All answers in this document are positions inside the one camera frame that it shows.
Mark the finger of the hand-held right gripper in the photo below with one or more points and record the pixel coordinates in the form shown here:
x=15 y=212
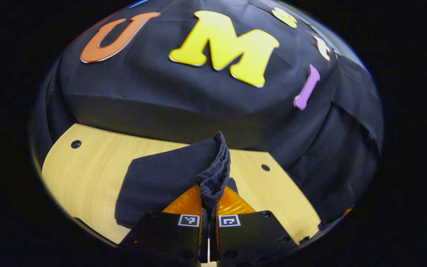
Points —
x=347 y=211

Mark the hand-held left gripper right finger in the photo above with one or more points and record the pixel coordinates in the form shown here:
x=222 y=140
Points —
x=250 y=233

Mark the black backdrop cloth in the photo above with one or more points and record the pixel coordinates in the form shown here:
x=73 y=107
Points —
x=198 y=104

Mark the dark jeans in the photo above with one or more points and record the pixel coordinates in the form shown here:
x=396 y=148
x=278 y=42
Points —
x=161 y=178

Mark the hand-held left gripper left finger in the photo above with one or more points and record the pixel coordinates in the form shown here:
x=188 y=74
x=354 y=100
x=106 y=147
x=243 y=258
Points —
x=161 y=233

